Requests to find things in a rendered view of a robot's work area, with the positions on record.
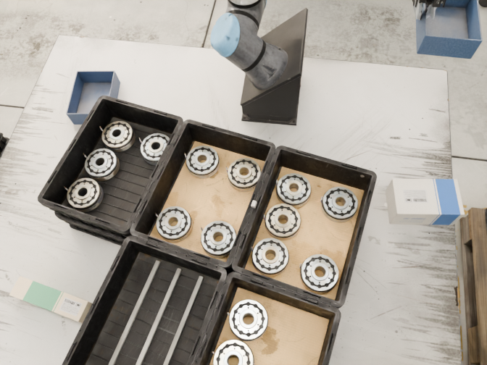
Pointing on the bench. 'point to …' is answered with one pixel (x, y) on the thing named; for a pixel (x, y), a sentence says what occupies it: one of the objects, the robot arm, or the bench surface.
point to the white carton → (424, 201)
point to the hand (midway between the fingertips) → (422, 14)
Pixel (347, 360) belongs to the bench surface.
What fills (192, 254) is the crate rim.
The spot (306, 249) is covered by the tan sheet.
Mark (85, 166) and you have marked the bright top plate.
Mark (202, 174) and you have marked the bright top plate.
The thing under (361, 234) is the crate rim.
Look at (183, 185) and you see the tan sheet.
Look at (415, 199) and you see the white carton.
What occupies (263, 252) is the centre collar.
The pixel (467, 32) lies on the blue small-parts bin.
